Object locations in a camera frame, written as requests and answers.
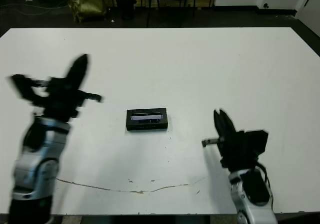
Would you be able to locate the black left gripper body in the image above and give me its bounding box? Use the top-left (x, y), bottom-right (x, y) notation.
top-left (31, 76), bottom-right (105, 123)

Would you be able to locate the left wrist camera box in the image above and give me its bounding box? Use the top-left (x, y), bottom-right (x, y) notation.
top-left (6, 74), bottom-right (36, 106)

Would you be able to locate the yellow-green sack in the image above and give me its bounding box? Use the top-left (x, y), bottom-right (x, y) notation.
top-left (66, 0), bottom-right (108, 23)

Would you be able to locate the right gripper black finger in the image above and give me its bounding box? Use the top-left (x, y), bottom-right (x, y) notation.
top-left (217, 108), bottom-right (237, 136)
top-left (212, 110), bottom-right (226, 139)

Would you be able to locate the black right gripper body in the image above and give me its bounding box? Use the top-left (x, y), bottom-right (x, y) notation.
top-left (201, 130), bottom-right (261, 172)

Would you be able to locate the black trash bin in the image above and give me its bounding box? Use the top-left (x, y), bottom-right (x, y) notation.
top-left (115, 0), bottom-right (138, 21)

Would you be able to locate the glossy black box lid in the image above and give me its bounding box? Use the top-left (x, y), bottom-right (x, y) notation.
top-left (125, 107), bottom-right (169, 130)

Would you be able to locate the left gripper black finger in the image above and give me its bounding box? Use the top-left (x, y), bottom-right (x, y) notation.
top-left (64, 54), bottom-right (85, 90)
top-left (76, 54), bottom-right (91, 91)

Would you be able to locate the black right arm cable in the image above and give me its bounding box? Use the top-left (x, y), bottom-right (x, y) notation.
top-left (253, 160), bottom-right (275, 206)

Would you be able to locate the white door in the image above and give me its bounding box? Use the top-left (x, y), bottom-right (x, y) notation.
top-left (295, 0), bottom-right (320, 29)

